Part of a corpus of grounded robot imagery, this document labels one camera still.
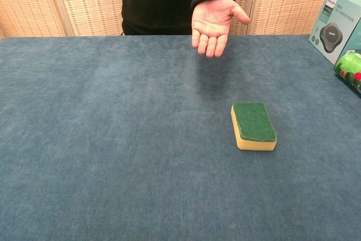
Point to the person's open bare hand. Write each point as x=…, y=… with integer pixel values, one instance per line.
x=211, y=25

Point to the green and yellow sponge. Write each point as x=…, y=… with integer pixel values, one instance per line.
x=253, y=123

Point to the person's black clothed torso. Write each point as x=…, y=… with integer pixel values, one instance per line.
x=156, y=1

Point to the teal Philips speaker box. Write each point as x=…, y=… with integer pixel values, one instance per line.
x=334, y=26

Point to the blue velvet table cloth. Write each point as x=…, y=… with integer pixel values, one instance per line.
x=158, y=139

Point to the woven bamboo folding screen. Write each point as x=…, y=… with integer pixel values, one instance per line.
x=84, y=1

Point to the green printed snack package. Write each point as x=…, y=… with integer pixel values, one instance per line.
x=349, y=71

